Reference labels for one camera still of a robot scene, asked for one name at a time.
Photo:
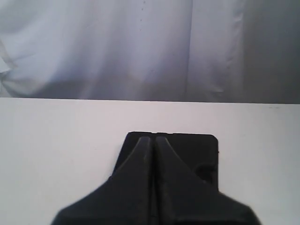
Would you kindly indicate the white backdrop curtain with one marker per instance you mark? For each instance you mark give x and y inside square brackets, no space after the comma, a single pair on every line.
[242,51]

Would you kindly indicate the black plastic tool case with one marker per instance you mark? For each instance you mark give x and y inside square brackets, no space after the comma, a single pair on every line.
[198,151]

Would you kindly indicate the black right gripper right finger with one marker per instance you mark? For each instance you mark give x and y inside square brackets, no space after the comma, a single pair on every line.
[185,199]

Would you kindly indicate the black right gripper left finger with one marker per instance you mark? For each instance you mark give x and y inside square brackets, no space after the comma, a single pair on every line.
[124,199]

